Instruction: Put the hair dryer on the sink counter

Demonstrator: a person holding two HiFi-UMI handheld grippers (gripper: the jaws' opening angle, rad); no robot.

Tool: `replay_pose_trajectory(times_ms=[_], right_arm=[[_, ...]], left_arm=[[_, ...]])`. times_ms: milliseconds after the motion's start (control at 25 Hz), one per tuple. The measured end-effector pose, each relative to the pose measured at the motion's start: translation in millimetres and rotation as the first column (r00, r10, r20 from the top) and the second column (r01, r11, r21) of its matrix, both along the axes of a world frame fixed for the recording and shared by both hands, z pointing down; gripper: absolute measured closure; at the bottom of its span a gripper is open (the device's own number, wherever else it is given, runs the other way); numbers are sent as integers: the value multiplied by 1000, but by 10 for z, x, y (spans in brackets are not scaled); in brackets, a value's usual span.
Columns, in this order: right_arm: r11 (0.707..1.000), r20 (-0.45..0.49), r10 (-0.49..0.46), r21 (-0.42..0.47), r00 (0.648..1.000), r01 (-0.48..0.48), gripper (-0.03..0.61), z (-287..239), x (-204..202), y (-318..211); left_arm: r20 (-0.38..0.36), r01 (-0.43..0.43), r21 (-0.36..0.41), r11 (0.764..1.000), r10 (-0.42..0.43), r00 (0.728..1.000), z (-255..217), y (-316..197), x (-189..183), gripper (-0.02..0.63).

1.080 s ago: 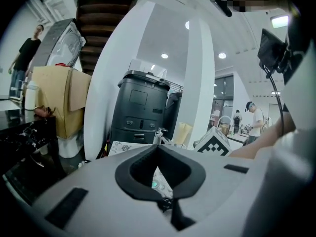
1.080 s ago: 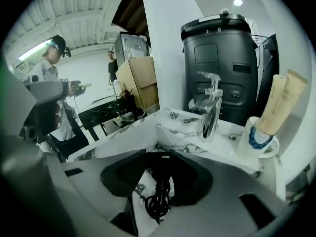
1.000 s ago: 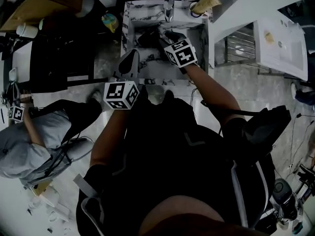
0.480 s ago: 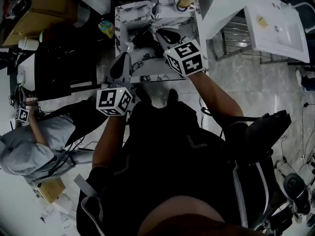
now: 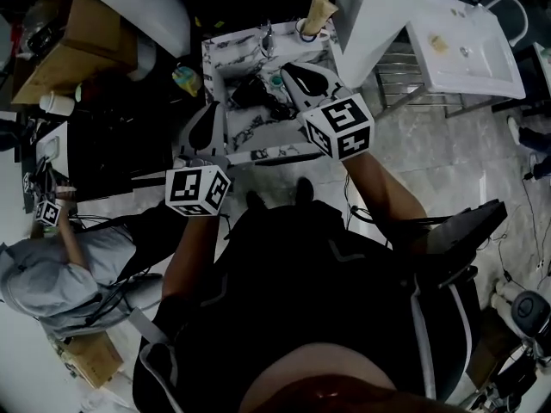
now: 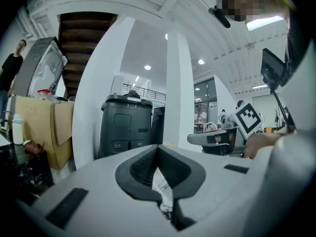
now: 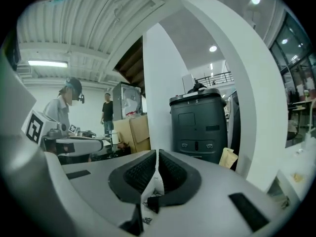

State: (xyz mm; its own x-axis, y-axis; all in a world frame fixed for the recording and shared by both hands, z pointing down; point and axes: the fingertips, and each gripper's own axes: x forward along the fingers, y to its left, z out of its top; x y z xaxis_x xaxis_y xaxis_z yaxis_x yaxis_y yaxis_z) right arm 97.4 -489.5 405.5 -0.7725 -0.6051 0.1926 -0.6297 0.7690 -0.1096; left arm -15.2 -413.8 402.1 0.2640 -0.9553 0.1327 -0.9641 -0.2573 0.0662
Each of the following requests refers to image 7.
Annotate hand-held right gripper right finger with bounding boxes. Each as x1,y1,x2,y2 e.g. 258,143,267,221
147,149,299,237

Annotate brown staircase underside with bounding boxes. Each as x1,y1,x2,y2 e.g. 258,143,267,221
113,35,144,89

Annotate long ceiling tube light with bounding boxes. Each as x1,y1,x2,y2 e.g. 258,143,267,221
27,59,69,69

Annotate beige paper bag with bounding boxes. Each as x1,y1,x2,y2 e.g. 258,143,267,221
218,147,239,169

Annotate black wheeled machine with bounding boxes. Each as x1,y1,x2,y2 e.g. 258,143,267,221
168,82,228,165

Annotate black balcony railing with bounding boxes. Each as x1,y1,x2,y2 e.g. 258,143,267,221
194,71,234,88

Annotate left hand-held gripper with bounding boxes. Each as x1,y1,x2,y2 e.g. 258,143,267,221
21,109,104,155

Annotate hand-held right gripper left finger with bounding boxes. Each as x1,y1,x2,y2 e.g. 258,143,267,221
44,149,158,237

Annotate dark framed glass window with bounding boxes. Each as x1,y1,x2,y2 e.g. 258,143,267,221
269,10,316,108

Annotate round wooden table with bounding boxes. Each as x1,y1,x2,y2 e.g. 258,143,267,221
287,99,316,135

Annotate brown cardboard box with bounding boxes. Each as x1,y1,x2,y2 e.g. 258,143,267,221
113,114,152,154

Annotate grey metal cabinet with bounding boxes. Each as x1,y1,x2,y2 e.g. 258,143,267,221
112,81,143,121

